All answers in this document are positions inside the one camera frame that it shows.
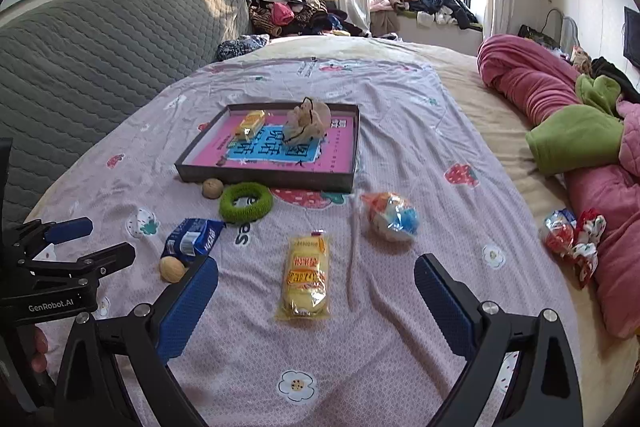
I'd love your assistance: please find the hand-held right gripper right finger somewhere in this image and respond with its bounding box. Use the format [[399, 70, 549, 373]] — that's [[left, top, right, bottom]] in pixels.
[[414, 253, 585, 427]]

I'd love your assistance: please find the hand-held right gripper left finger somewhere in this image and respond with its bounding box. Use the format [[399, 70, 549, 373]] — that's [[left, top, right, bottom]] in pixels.
[[54, 255, 220, 427]]

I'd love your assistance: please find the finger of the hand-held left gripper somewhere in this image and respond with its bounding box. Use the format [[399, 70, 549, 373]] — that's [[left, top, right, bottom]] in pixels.
[[10, 217, 95, 258], [20, 243, 137, 282]]

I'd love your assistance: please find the blue snack packet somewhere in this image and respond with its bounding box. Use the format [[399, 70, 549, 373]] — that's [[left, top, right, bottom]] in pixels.
[[161, 218, 226, 265]]

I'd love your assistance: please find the blue and orange jelly cup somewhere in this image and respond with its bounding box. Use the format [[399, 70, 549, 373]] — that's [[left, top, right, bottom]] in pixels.
[[360, 192, 420, 244]]

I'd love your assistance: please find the long yellow cake packet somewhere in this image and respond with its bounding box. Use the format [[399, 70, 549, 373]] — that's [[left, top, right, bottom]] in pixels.
[[275, 229, 332, 322]]

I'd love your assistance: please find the pink and blue printed tray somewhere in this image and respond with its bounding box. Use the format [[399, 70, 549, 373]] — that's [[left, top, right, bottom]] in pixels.
[[174, 103, 361, 194]]

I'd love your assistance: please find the person's left hand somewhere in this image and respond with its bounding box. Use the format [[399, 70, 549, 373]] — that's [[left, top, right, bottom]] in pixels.
[[29, 326, 50, 374]]

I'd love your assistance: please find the red floral candy packet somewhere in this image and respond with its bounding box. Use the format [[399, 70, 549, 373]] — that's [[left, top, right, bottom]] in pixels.
[[570, 208, 607, 290]]

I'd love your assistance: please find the grey quilted headboard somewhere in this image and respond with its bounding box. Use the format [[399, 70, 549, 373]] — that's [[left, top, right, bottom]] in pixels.
[[0, 0, 251, 228]]

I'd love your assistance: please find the strawberry printed bed sheet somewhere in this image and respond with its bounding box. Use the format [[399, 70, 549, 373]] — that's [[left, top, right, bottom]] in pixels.
[[22, 57, 583, 427]]

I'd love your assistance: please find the small yellow cake packet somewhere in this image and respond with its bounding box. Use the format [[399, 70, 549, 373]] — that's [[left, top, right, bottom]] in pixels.
[[234, 109, 268, 142]]

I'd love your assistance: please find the beige bed sheet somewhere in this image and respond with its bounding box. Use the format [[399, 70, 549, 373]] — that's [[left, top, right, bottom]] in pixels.
[[265, 34, 640, 427]]

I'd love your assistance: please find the green blanket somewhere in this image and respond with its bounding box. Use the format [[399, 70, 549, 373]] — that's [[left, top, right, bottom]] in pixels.
[[526, 74, 626, 178]]

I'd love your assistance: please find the beige mesh hair scrunchie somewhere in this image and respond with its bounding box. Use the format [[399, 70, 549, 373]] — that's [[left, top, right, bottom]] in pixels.
[[282, 97, 332, 146]]

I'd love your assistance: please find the pink quilt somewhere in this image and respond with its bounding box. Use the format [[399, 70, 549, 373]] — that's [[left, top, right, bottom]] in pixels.
[[476, 34, 640, 340]]

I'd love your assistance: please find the blue patterned cloth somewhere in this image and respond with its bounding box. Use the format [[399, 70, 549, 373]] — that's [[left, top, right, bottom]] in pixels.
[[217, 34, 271, 62]]

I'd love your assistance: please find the black bag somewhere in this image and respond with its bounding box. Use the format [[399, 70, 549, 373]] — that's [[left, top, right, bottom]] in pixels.
[[517, 24, 561, 50]]

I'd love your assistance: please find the black garment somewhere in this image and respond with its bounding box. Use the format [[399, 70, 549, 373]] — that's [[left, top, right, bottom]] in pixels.
[[592, 57, 640, 105]]

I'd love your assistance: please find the pile of clothes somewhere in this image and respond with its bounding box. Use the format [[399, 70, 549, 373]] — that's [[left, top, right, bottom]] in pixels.
[[237, 0, 373, 40]]

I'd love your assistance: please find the black television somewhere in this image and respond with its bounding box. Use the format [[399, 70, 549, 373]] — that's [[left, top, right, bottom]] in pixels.
[[623, 6, 640, 70]]

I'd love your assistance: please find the green fuzzy hair ring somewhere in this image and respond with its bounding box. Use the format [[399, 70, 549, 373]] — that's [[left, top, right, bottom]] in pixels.
[[219, 182, 273, 224]]

